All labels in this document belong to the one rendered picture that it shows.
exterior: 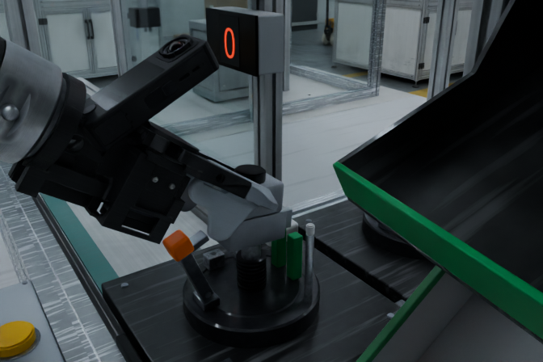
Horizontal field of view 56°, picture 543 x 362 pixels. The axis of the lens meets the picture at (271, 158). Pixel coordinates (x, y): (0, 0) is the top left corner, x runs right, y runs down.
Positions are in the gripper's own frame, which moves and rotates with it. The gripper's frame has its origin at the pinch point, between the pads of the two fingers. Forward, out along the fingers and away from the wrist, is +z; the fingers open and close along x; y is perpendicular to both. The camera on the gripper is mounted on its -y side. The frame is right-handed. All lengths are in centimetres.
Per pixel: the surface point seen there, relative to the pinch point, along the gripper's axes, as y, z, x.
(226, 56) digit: -11.9, 2.1, -19.7
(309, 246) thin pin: 2.4, 4.4, 5.8
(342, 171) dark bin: -4.0, -13.0, 21.0
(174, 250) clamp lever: 8.0, -5.4, 1.1
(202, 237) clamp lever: 6.3, -3.0, 0.6
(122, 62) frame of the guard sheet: -6, 11, -75
